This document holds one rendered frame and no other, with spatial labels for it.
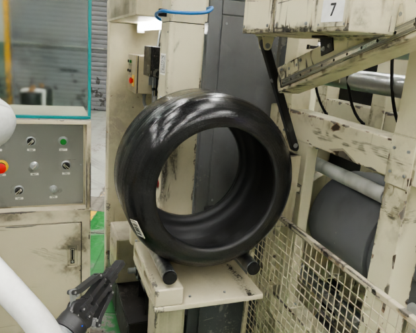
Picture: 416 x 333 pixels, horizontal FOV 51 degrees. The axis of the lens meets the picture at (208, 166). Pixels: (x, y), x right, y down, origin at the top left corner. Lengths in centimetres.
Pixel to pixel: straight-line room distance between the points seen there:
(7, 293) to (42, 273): 107
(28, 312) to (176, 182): 88
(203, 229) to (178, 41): 68
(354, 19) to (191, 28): 65
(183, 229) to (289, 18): 81
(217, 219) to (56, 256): 71
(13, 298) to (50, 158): 101
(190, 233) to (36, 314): 83
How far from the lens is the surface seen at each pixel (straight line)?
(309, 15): 125
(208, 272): 161
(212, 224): 164
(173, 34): 156
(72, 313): 112
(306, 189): 183
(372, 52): 124
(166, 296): 139
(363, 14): 113
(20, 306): 92
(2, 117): 111
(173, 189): 165
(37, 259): 196
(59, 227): 190
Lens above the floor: 157
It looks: 15 degrees down
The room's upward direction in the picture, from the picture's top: 4 degrees clockwise
